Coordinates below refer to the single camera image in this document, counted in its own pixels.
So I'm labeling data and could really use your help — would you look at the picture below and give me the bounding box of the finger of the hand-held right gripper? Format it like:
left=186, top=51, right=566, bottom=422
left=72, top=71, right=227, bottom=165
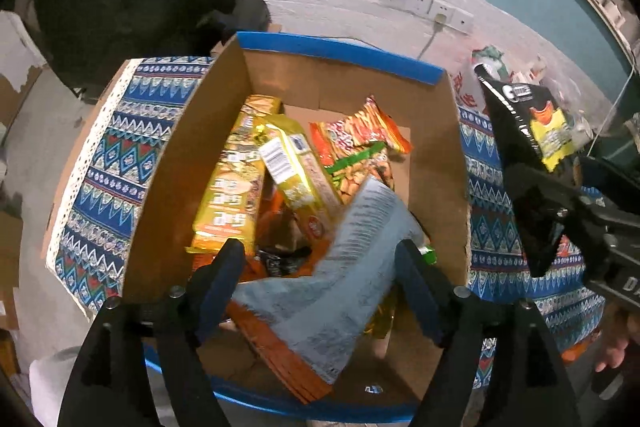
left=505, top=164, right=616, bottom=258
left=575, top=157, right=640, bottom=228

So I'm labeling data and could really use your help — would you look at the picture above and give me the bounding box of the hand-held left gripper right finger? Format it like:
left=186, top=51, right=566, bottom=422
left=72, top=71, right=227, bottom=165
left=396, top=239, right=581, bottom=427

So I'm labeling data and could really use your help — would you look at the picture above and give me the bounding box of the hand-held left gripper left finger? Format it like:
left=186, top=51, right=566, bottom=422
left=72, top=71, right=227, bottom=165
left=57, top=238, right=246, bottom=427

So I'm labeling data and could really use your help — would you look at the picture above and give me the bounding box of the black snack packet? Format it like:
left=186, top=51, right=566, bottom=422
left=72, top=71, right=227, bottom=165
left=474, top=63, right=577, bottom=279
left=257, top=246, right=313, bottom=278

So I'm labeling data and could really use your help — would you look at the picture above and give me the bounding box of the large silver orange snack bag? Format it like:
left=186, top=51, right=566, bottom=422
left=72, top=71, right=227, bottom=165
left=225, top=177, right=426, bottom=403

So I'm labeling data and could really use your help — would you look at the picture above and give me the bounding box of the orange snack packet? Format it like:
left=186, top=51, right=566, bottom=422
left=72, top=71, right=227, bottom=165
left=560, top=332, right=601, bottom=363
left=270, top=187, right=321, bottom=253

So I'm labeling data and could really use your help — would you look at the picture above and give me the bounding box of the long yellow biscuit pack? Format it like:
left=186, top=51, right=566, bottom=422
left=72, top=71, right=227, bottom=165
left=187, top=94, right=283, bottom=255

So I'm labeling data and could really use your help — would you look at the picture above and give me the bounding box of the blue-rimmed cardboard box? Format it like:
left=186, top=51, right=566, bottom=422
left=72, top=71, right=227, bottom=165
left=122, top=32, right=473, bottom=423

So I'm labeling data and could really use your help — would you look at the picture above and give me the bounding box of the green peanut snack packet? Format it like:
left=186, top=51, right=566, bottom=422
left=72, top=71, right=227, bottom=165
left=325, top=142, right=396, bottom=202

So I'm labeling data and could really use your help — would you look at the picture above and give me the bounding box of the short yellow biscuit pack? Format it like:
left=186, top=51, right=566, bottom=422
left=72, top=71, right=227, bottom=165
left=257, top=114, right=346, bottom=238

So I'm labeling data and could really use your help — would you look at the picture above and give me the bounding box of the red yellow patterned snack packet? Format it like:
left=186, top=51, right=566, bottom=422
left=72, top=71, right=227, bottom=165
left=310, top=96, right=413, bottom=168

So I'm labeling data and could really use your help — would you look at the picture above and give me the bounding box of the person's right hand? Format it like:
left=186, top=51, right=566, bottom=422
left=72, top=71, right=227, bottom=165
left=595, top=311, right=632, bottom=373

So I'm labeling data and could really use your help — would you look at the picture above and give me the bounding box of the white red plastic bag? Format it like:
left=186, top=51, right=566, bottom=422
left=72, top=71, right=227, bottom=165
left=452, top=47, right=506, bottom=112

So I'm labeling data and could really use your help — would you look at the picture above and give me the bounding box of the blue patterned tablecloth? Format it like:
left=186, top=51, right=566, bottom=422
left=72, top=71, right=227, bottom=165
left=47, top=57, right=606, bottom=388

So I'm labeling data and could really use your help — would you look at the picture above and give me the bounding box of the dark round object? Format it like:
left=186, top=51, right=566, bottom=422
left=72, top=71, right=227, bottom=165
left=197, top=0, right=273, bottom=42

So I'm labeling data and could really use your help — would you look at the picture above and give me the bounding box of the white torn cardboard sheet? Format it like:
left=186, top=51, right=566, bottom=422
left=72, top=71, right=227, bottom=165
left=0, top=12, right=46, bottom=128

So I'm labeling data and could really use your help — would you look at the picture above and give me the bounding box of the white power cable with plug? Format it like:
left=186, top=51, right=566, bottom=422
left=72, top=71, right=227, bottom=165
left=417, top=13, right=448, bottom=60

